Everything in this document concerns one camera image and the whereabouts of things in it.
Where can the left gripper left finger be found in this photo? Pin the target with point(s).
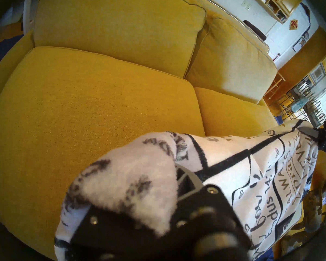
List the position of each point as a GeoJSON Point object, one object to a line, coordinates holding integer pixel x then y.
{"type": "Point", "coordinates": [111, 233]}

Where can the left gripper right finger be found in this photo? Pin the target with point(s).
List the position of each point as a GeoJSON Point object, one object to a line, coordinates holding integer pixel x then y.
{"type": "Point", "coordinates": [203, 208]}

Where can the white black scripture blanket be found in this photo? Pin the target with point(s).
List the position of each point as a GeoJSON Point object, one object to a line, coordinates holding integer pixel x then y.
{"type": "Point", "coordinates": [233, 176]}

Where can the teal bag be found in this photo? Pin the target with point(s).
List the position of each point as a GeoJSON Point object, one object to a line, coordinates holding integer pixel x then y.
{"type": "Point", "coordinates": [299, 104]}

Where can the wooden stool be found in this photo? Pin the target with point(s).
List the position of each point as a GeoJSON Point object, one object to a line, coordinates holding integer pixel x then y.
{"type": "Point", "coordinates": [274, 85]}

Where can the built-in steel oven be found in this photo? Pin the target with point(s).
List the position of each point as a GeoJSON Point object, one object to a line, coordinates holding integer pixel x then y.
{"type": "Point", "coordinates": [317, 72]}

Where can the tall wooden cabinet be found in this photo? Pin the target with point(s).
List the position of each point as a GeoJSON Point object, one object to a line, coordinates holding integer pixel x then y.
{"type": "Point", "coordinates": [304, 64]}

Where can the white panelled door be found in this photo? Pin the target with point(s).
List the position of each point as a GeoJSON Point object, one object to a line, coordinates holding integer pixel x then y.
{"type": "Point", "coordinates": [285, 37]}

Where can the yellow sofa back cushion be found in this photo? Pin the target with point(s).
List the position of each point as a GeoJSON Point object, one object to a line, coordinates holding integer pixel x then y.
{"type": "Point", "coordinates": [111, 26]}
{"type": "Point", "coordinates": [231, 64]}

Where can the red diamond door decoration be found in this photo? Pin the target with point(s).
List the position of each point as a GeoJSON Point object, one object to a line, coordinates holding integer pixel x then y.
{"type": "Point", "coordinates": [293, 24]}

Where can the black office chair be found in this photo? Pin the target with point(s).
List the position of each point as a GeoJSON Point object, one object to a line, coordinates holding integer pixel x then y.
{"type": "Point", "coordinates": [255, 29]}

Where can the dark garland over door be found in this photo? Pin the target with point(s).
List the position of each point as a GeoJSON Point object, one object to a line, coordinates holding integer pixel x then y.
{"type": "Point", "coordinates": [306, 11]}

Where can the yellow two-seat sofa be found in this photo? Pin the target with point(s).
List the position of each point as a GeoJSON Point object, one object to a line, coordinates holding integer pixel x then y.
{"type": "Point", "coordinates": [13, 59]}

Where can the wall calendar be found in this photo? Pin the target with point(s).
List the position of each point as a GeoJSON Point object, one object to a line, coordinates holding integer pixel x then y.
{"type": "Point", "coordinates": [300, 44]}

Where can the wooden wall cabinets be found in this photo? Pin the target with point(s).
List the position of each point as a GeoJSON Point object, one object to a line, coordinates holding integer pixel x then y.
{"type": "Point", "coordinates": [277, 2]}

